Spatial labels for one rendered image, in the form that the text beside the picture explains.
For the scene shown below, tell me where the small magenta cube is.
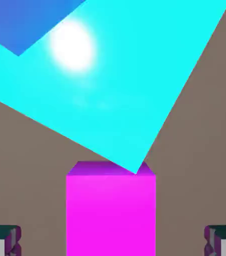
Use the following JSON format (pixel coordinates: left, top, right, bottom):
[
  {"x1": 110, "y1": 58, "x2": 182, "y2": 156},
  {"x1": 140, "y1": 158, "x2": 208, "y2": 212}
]
[{"x1": 66, "y1": 160, "x2": 157, "y2": 256}]

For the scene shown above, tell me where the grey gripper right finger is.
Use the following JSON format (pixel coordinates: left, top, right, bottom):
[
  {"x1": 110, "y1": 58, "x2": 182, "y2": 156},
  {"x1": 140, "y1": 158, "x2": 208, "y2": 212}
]
[{"x1": 203, "y1": 224, "x2": 226, "y2": 256}]

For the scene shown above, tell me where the large cyan box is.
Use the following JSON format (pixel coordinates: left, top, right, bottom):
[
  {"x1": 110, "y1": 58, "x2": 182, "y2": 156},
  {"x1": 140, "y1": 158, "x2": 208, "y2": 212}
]
[{"x1": 0, "y1": 0, "x2": 226, "y2": 175}]

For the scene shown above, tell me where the large blue box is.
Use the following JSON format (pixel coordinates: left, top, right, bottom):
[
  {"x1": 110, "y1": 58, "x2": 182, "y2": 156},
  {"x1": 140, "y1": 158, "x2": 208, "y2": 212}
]
[{"x1": 0, "y1": 0, "x2": 86, "y2": 57}]

